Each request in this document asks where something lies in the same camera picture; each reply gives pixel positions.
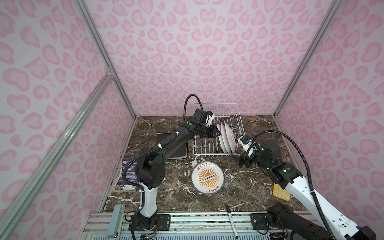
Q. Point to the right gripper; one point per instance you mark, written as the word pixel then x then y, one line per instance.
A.
pixel 239 161

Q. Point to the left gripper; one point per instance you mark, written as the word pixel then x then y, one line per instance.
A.
pixel 213 133

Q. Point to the square white plate round well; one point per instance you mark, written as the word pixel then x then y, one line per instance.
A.
pixel 186 151

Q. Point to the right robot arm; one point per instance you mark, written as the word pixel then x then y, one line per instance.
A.
pixel 333 224

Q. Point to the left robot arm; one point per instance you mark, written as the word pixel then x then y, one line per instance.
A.
pixel 151 162

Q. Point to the yellow calculator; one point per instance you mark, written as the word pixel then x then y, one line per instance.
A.
pixel 280 193

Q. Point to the black marker pen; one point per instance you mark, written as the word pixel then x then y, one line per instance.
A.
pixel 229 213

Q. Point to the purple book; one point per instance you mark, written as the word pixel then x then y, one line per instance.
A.
pixel 130 175

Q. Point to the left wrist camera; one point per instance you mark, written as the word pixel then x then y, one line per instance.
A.
pixel 209 118

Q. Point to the white wire dish rack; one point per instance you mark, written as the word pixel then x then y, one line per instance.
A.
pixel 228 121

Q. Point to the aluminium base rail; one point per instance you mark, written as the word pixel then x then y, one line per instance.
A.
pixel 200 226

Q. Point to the grey box on rail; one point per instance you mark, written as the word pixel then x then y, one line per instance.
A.
pixel 116 222

